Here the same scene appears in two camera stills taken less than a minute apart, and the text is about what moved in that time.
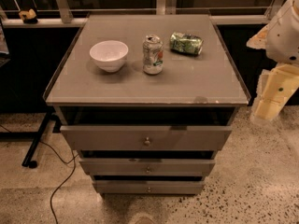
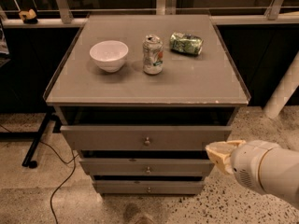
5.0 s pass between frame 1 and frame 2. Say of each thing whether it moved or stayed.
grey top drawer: stayed
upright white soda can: stayed
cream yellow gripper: moved
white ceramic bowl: stayed
